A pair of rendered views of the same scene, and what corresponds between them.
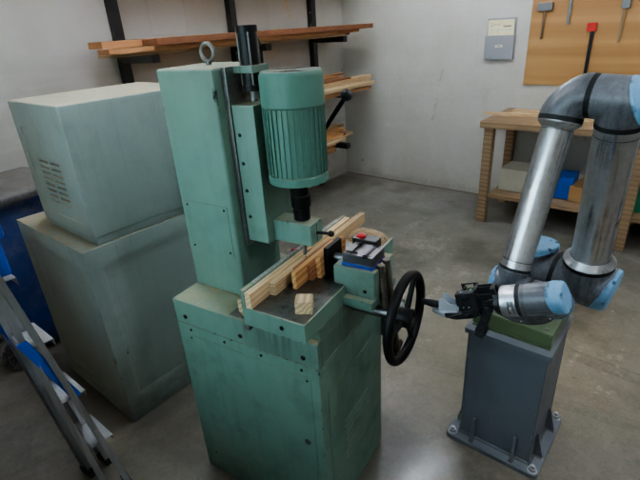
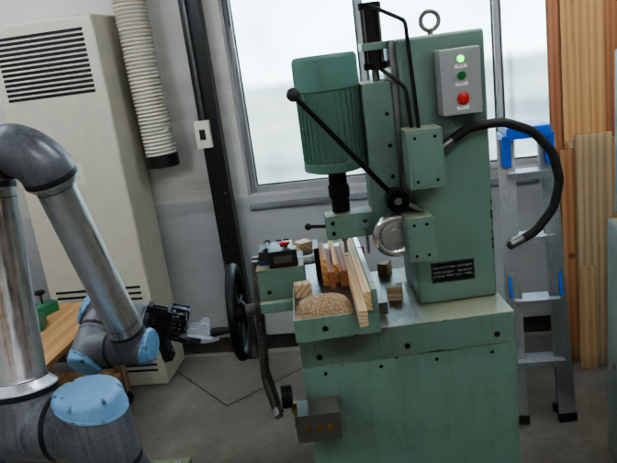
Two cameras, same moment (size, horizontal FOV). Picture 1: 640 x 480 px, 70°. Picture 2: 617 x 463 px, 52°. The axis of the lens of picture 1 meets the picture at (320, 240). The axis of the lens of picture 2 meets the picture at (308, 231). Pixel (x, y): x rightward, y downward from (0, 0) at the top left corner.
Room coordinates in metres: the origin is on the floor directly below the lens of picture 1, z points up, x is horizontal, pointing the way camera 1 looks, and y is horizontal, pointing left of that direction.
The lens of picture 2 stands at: (2.74, -0.96, 1.52)
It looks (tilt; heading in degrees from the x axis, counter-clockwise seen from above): 16 degrees down; 148
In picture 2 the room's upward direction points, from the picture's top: 8 degrees counter-clockwise
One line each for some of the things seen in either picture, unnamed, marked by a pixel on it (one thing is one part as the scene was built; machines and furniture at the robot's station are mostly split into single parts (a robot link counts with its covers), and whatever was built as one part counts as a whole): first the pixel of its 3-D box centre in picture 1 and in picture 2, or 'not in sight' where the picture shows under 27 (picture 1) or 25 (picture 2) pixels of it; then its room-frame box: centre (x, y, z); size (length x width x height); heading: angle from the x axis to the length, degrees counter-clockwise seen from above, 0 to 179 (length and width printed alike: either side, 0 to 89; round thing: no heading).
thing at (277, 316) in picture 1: (340, 278); (313, 286); (1.28, -0.06, 0.87); 0.61 x 0.30 x 0.06; 148
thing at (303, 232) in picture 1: (298, 230); (350, 225); (1.33, 0.07, 1.03); 0.14 x 0.07 x 0.09; 58
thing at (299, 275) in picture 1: (315, 263); (333, 260); (1.29, 0.02, 0.93); 0.24 x 0.01 x 0.06; 148
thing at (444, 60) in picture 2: not in sight; (458, 81); (1.60, 0.25, 1.40); 0.10 x 0.06 x 0.16; 58
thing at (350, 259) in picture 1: (365, 250); (277, 252); (1.24, -0.13, 0.99); 0.13 x 0.11 x 0.06; 148
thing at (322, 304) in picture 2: (367, 234); (322, 301); (1.50, -0.17, 0.92); 0.14 x 0.09 x 0.04; 58
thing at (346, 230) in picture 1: (324, 248); (351, 275); (1.41, -0.01, 0.92); 0.60 x 0.02 x 0.04; 148
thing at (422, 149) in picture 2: not in sight; (422, 156); (1.56, 0.15, 1.23); 0.09 x 0.08 x 0.15; 58
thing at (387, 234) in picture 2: not in sight; (395, 234); (1.49, 0.09, 1.02); 0.12 x 0.03 x 0.12; 58
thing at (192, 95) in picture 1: (226, 181); (440, 167); (1.47, 0.30, 1.16); 0.22 x 0.22 x 0.72; 58
